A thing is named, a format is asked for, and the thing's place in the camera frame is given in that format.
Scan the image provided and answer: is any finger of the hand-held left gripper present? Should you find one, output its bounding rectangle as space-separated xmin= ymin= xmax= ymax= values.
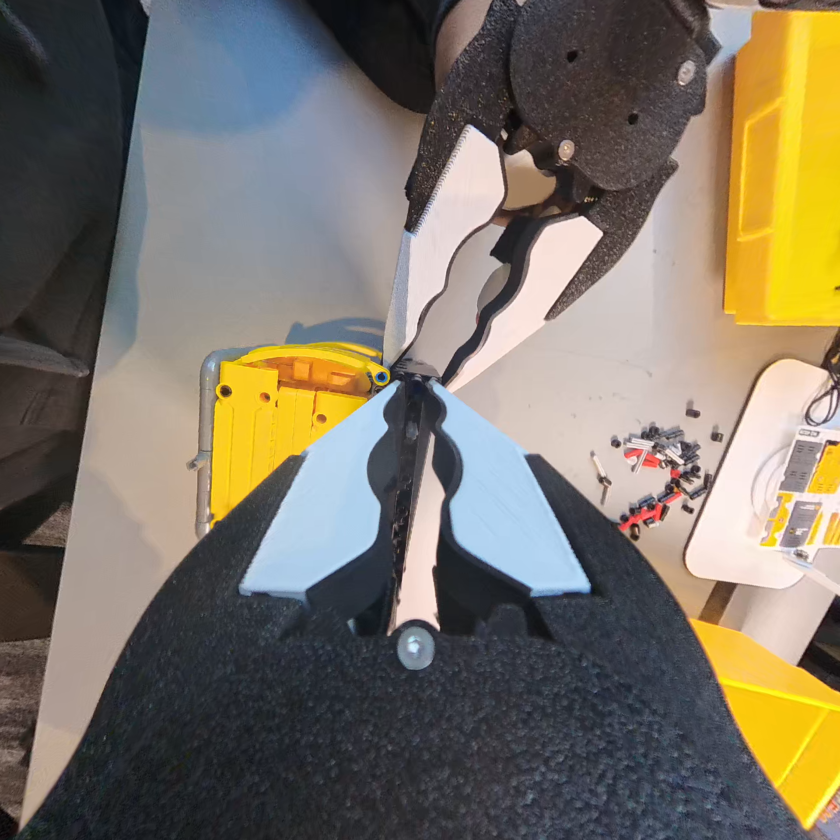
xmin=440 ymin=210 xmax=606 ymax=391
xmin=384 ymin=124 xmax=509 ymax=366

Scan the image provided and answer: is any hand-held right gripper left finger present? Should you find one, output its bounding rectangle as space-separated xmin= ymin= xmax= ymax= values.
xmin=239 ymin=384 xmax=418 ymax=618

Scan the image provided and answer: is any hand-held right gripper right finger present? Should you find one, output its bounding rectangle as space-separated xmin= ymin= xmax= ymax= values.
xmin=420 ymin=384 xmax=593 ymax=618

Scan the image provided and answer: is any long black perforated beam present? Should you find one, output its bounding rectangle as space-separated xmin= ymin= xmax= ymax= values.
xmin=389 ymin=374 xmax=441 ymax=618

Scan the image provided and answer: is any black yellow toy brick vehicle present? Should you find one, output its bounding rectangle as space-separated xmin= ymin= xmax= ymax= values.
xmin=193 ymin=342 xmax=454 ymax=618

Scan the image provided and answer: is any person's left forearm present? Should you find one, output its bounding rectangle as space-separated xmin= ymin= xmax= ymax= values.
xmin=306 ymin=0 xmax=494 ymax=115

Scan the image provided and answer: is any grey desk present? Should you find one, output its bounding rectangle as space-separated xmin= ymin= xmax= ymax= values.
xmin=20 ymin=0 xmax=840 ymax=828

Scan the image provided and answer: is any grey axle pin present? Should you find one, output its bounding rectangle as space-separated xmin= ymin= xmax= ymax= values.
xmin=588 ymin=449 xmax=614 ymax=508

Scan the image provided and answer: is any pile of small brick parts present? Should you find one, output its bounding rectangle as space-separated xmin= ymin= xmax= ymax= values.
xmin=611 ymin=416 xmax=725 ymax=543

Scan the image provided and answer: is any yellow plastic bin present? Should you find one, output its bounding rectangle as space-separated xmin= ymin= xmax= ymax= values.
xmin=721 ymin=11 xmax=840 ymax=328

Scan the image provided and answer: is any white document stand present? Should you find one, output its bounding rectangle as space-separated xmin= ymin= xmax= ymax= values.
xmin=683 ymin=357 xmax=840 ymax=590

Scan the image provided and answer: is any sticker sheet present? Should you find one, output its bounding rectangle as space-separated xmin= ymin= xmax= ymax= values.
xmin=767 ymin=426 xmax=840 ymax=555

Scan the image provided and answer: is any yellow plastic box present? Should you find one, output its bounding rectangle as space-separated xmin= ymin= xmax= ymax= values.
xmin=688 ymin=617 xmax=840 ymax=830

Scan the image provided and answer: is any black cable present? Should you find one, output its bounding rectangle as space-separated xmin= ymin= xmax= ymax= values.
xmin=801 ymin=329 xmax=840 ymax=429

